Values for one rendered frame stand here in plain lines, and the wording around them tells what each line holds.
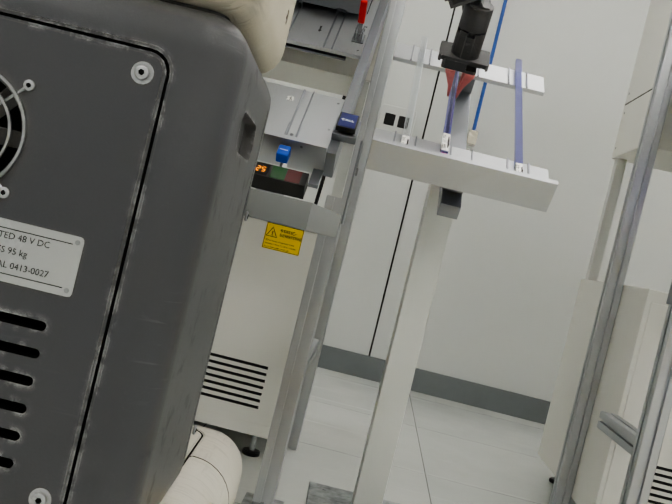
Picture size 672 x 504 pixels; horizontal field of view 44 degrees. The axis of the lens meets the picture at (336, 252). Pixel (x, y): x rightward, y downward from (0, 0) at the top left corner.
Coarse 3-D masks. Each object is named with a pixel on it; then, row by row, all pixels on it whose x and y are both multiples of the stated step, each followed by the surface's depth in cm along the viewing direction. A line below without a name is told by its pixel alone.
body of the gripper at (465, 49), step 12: (456, 36) 162; (468, 36) 161; (480, 36) 160; (444, 48) 165; (456, 48) 163; (468, 48) 162; (480, 48) 163; (456, 60) 163; (468, 60) 163; (480, 60) 164
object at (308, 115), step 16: (272, 96) 174; (288, 96) 175; (304, 96) 176; (320, 96) 177; (272, 112) 171; (288, 112) 171; (304, 112) 172; (320, 112) 173; (336, 112) 173; (272, 128) 167; (288, 128) 167; (304, 128) 168; (320, 128) 169
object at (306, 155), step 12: (264, 132) 162; (276, 132) 163; (264, 144) 164; (276, 144) 163; (288, 144) 163; (300, 144) 162; (312, 144) 162; (324, 144) 162; (264, 156) 166; (300, 156) 164; (312, 156) 164; (324, 156) 163; (300, 168) 166; (312, 168) 166
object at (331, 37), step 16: (304, 16) 198; (320, 16) 199; (336, 16) 200; (352, 16) 201; (368, 16) 202; (304, 32) 193; (320, 32) 194; (336, 32) 195; (352, 32) 196; (368, 32) 197; (304, 48) 196; (320, 48) 190; (336, 48) 190; (352, 48) 191
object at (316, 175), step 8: (256, 176) 158; (264, 176) 158; (304, 176) 160; (312, 176) 164; (320, 176) 164; (256, 184) 160; (264, 184) 159; (272, 184) 159; (280, 184) 159; (288, 184) 158; (296, 184) 158; (304, 184) 158; (312, 184) 162; (280, 192) 160; (288, 192) 160; (296, 192) 159; (304, 192) 160
